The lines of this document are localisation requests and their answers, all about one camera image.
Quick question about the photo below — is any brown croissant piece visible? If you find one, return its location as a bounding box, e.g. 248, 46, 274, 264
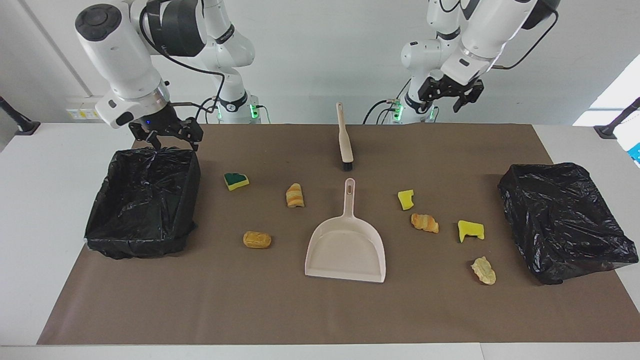
410, 213, 440, 234

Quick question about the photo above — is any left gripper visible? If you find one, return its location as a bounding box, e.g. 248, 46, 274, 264
417, 69, 485, 114

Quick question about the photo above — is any beige plastic dustpan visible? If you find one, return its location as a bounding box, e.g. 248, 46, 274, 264
304, 177, 387, 284

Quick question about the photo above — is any bin with black bag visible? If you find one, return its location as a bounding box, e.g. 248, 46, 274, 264
497, 162, 640, 286
83, 146, 202, 260

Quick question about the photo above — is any beige hand brush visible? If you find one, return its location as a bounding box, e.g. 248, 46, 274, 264
335, 102, 355, 172

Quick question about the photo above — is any black stand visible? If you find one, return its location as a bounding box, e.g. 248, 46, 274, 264
593, 97, 640, 140
0, 95, 41, 136

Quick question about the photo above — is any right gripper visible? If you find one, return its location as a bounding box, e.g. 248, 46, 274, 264
128, 102, 205, 152

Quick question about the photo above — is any green and yellow sponge piece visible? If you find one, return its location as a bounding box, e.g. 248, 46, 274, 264
223, 172, 250, 192

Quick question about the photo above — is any pale yellow crumpled piece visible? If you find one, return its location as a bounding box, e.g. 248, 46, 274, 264
470, 256, 497, 286

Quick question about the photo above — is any brown bread roll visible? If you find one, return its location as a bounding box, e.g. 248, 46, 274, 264
242, 230, 273, 250

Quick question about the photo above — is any white wall socket strip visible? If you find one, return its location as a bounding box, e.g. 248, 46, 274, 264
66, 107, 102, 121

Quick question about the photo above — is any striped orange bread piece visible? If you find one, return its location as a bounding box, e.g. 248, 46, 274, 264
285, 182, 306, 209

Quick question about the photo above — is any black cable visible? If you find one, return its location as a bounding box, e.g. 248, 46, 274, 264
362, 98, 402, 125
139, 4, 227, 124
492, 7, 560, 71

